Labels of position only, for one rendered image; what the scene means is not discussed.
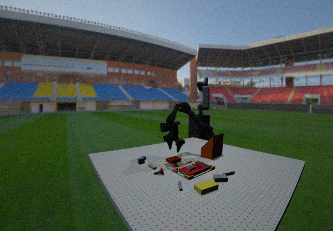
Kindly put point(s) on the yellow rectangular block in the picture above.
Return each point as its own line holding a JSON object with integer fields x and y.
{"x": 206, "y": 186}

